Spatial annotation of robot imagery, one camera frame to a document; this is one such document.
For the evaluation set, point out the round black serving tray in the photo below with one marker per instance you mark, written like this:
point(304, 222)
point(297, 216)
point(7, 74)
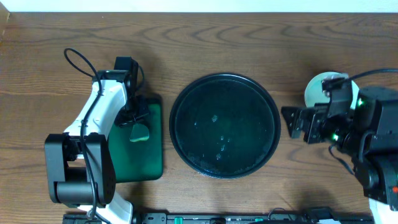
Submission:
point(225, 126)

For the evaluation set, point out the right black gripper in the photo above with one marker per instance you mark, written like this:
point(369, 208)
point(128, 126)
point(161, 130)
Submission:
point(319, 115)

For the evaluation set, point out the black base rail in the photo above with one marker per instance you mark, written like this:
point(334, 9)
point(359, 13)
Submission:
point(162, 218)

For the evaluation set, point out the green sponge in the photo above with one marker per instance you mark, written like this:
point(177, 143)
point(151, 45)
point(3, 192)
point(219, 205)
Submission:
point(140, 132)

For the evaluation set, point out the green rectangular tray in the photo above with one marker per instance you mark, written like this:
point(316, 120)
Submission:
point(143, 160)

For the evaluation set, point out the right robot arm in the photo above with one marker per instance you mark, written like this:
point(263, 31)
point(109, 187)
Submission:
point(362, 127)

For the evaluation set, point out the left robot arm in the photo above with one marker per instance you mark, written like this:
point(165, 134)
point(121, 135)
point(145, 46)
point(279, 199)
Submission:
point(80, 170)

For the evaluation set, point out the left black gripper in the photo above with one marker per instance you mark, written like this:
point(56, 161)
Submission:
point(131, 115)

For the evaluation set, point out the light green plate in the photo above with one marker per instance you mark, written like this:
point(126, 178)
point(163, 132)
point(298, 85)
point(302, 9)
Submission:
point(314, 93)

